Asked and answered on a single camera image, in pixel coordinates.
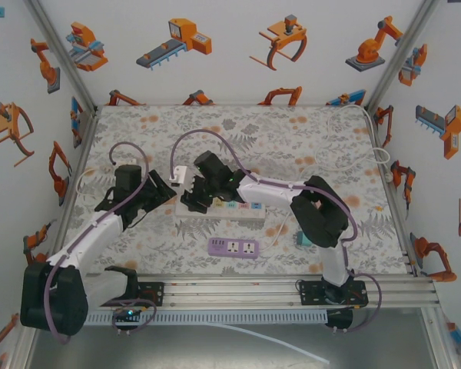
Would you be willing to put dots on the short purple power strip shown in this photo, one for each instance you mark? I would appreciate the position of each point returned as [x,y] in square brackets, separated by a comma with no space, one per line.
[227,248]

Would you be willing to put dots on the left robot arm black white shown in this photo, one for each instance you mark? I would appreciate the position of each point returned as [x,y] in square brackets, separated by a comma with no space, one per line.
[88,238]

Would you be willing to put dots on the teal USB charger plug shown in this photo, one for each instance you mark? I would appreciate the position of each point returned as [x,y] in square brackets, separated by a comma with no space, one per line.
[304,240]

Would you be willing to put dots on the black controller box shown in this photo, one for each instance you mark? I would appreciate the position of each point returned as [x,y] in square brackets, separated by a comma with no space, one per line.
[340,319]

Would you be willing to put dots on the aluminium side rail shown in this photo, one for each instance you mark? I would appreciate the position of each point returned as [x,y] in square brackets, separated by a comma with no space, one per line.
[80,155]
[404,230]

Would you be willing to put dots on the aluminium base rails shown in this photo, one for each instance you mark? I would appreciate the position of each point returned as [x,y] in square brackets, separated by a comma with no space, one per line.
[230,292]

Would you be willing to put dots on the floral patterned tablecloth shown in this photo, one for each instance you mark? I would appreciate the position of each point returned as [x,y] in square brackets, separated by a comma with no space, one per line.
[169,253]

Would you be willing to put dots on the thin white tube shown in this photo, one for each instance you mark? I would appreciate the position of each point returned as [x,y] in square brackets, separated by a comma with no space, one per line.
[276,343]

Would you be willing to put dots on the black controller board blue light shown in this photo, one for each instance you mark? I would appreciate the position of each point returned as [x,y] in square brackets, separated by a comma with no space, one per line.
[127,319]

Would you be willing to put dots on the long white power strip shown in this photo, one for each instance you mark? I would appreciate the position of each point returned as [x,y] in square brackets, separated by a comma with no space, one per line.
[249,213]

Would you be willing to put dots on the aluminium corner post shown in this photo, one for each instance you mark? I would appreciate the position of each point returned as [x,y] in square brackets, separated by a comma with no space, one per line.
[64,54]
[401,54]

